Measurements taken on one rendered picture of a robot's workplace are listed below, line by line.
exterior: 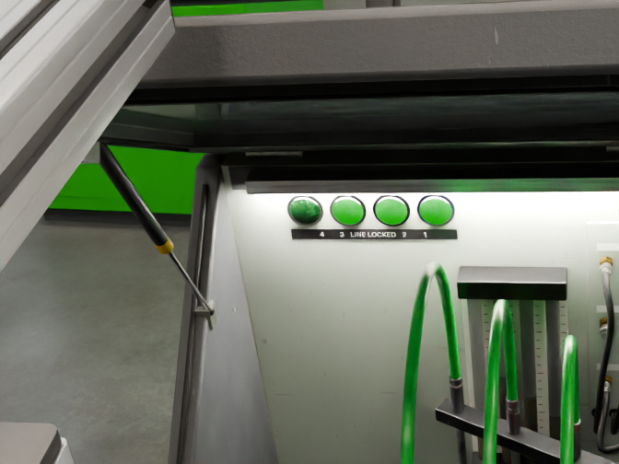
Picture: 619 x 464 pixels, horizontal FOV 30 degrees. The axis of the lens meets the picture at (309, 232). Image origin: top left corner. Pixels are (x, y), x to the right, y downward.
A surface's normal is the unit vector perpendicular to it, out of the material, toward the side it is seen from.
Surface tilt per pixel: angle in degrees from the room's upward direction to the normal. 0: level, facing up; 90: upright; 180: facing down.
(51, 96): 90
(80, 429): 0
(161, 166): 90
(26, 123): 90
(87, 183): 90
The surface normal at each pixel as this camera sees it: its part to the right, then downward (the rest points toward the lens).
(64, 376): -0.13, -0.84
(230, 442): 0.97, 0.00
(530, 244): -0.22, 0.53
